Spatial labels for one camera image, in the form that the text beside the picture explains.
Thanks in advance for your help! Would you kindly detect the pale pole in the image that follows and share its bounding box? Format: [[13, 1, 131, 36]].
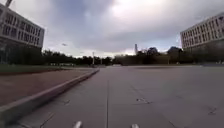
[[92, 51, 96, 66]]

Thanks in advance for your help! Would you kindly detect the distant pale tower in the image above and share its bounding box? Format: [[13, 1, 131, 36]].
[[134, 43, 139, 55]]

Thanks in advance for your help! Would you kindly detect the row of dark trees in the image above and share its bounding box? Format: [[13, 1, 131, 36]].
[[9, 45, 224, 67]]

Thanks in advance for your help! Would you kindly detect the grey concrete slab pavement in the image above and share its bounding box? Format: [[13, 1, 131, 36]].
[[6, 64, 224, 128]]

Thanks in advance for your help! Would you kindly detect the pale concrete kerb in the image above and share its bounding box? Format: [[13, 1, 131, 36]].
[[0, 68, 101, 127]]

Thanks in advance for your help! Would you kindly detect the red brick paved area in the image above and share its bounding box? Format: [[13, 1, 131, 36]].
[[0, 68, 95, 108]]

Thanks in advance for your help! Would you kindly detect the grass strip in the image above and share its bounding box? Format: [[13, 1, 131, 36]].
[[0, 63, 64, 76]]

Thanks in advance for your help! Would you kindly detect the pale multi-storey building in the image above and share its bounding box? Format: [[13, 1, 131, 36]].
[[179, 12, 224, 52]]

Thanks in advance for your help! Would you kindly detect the large pale gridded building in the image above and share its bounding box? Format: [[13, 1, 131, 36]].
[[0, 3, 46, 65]]

